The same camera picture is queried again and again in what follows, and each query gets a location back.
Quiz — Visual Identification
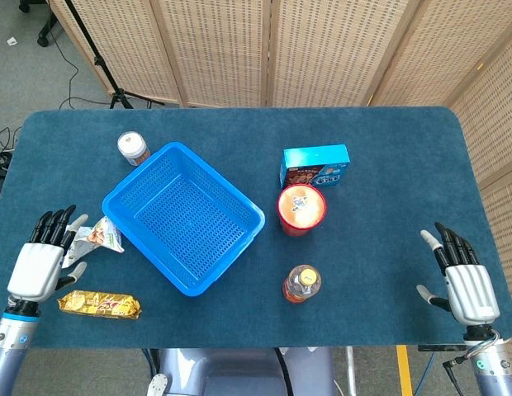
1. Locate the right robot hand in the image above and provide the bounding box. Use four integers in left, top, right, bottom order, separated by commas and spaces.
416, 222, 501, 328

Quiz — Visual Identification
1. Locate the wicker folding screen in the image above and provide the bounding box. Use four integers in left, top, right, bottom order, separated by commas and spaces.
49, 0, 512, 290

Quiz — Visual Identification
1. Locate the blue plastic mesh basket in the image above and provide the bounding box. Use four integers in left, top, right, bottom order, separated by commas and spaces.
101, 141, 267, 298

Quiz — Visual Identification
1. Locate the yellow floor tape strip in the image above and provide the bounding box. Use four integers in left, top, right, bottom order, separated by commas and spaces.
396, 346, 414, 396

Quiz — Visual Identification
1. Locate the blue cable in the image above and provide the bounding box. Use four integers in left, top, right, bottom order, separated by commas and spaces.
420, 351, 437, 396

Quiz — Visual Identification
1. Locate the blue cookie box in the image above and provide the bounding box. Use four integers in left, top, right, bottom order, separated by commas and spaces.
277, 144, 351, 191

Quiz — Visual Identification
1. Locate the silver snack bag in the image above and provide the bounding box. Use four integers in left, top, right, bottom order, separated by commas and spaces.
60, 215, 126, 270

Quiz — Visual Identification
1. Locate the metal table leg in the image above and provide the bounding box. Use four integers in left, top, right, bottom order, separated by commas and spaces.
345, 346, 358, 396

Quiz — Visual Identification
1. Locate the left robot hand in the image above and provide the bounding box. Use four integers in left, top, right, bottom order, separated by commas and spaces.
7, 205, 89, 304

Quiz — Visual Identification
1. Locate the yellow snack bar packet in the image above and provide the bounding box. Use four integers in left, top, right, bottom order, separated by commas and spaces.
57, 290, 142, 321

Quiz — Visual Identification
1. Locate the thin black floor cable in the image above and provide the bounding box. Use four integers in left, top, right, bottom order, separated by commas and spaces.
49, 24, 112, 111

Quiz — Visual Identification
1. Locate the red instant noodle cup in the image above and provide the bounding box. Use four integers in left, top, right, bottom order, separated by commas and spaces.
277, 183, 328, 237

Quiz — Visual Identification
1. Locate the white-lidded glass jar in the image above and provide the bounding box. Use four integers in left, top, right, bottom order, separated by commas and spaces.
116, 130, 151, 167

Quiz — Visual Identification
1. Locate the blue table mat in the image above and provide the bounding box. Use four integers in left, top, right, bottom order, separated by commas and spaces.
0, 106, 512, 350

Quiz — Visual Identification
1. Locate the grey robot torso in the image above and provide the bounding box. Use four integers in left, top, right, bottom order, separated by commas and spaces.
146, 347, 338, 396

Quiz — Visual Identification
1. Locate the black tripod stand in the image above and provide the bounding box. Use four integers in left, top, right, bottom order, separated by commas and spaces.
64, 0, 166, 111

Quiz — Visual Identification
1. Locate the orange drink bottle yellow cap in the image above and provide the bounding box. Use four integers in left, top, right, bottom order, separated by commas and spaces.
282, 264, 323, 305

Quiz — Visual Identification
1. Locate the black office chair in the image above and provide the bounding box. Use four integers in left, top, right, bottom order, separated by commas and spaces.
18, 0, 59, 47

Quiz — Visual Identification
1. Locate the white metal bracket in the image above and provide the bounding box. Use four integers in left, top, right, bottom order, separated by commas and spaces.
146, 373, 169, 396

